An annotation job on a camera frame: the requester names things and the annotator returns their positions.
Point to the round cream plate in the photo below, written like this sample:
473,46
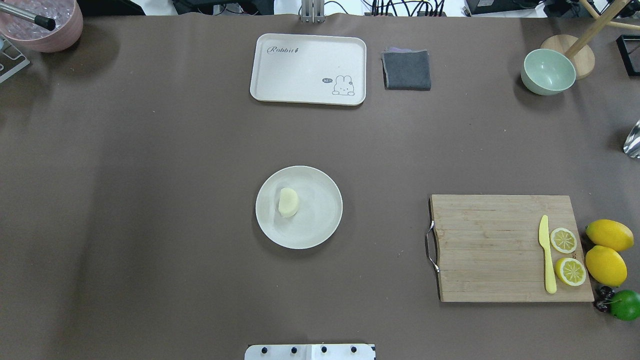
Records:
319,213

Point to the white steamed bun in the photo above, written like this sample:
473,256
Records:
288,203

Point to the cream rabbit serving tray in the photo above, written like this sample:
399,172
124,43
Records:
309,69

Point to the dark grey folded cloth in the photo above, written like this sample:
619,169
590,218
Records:
406,69

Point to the bamboo cutting board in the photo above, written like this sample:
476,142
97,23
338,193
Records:
487,249

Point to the mint green bowl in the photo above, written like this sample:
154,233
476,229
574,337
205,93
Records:
547,72

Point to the upper lemon slice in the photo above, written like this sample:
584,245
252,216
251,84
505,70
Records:
563,240

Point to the lemon slice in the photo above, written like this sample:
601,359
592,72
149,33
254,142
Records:
570,271
563,240

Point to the yellow plastic knife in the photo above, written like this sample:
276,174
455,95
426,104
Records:
550,284

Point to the lower lemon slice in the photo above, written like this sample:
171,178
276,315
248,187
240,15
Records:
570,271

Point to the upper whole lemon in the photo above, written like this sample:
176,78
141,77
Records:
610,234

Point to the whole lemon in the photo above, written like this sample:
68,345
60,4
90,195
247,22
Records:
610,234
606,266

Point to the wooden mug tree stand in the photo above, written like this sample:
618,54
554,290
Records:
577,50

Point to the lower whole lemon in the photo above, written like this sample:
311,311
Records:
606,266

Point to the pink bowl of ice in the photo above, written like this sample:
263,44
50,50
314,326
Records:
68,25

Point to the dark cherries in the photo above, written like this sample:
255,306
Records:
603,298

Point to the silver metal scoop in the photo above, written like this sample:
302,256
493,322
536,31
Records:
631,146

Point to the green lime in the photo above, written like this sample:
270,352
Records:
625,305

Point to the aluminium frame post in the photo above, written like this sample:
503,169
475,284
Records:
312,11

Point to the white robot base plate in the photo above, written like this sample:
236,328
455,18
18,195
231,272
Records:
319,351

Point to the metal ice scoop handle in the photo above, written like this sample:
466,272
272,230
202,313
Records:
17,12

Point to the black picture frame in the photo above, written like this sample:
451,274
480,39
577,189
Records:
629,49

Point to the white wire cup rack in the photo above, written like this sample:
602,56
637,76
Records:
12,60

